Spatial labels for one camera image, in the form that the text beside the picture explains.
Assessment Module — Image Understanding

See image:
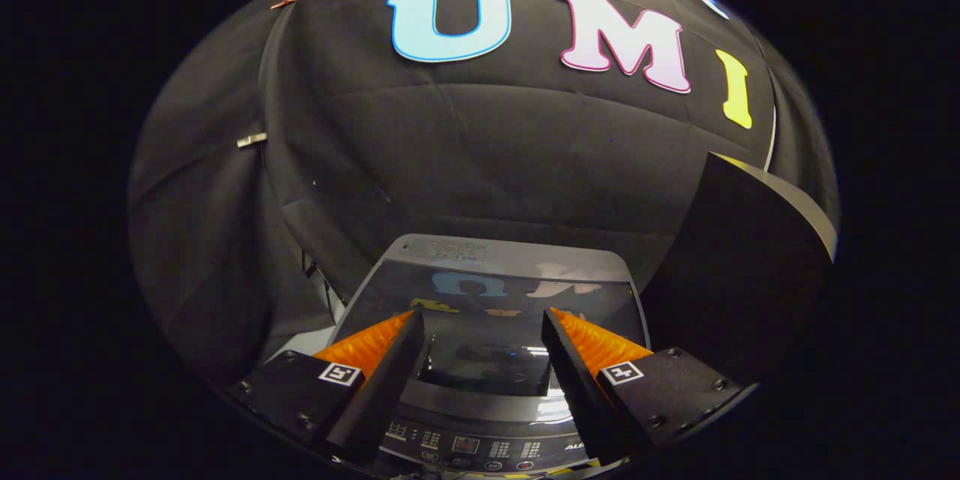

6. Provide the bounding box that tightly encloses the dark glass washing machine lid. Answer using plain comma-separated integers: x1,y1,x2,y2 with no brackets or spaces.
334,234,650,421

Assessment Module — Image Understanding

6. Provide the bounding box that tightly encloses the grey washing machine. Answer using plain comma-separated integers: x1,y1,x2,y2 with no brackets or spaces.
328,234,653,478

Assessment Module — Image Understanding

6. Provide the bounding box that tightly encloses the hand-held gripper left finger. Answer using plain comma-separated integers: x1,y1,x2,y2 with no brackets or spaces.
227,307,426,467

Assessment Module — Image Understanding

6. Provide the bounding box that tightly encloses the black backdrop cloth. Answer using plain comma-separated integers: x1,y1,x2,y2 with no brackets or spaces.
127,0,841,383

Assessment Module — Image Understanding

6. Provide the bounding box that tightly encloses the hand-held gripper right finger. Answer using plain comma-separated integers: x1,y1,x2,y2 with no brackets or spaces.
540,307,747,466

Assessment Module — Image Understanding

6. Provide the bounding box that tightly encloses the beige cabinet with dark top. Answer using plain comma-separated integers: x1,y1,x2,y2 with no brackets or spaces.
641,152,839,391

